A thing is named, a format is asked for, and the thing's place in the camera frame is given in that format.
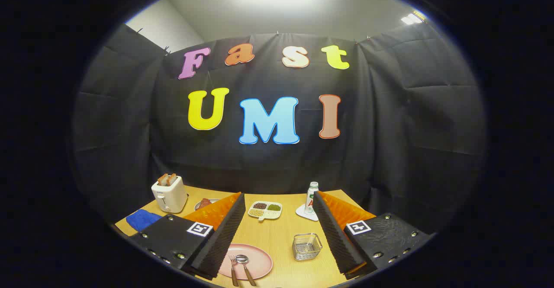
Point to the pile of dark red beans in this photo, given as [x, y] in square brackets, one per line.
[260, 206]

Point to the blue cloth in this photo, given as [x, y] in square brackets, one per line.
[143, 219]

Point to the pile of yellow beans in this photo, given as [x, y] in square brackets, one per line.
[256, 212]

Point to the grey oval food dish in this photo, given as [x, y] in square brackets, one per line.
[214, 201]

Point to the brown toast slice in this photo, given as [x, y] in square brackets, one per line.
[172, 178]
[162, 179]

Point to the pink plate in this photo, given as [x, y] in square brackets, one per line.
[259, 260]

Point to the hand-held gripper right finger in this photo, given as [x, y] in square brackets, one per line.
[335, 236]

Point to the pile of green beans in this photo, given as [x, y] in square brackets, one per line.
[274, 207]

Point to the white drink bottle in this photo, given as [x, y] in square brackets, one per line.
[310, 199]

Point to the small ceiling light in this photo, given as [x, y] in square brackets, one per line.
[411, 19]

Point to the white divided dish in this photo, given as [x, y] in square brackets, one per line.
[265, 212]

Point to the white toaster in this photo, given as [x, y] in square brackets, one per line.
[169, 195]

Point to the brown meat patty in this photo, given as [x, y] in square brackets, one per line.
[203, 203]

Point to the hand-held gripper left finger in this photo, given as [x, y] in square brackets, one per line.
[220, 244]

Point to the white square coaster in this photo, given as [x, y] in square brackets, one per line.
[301, 212]

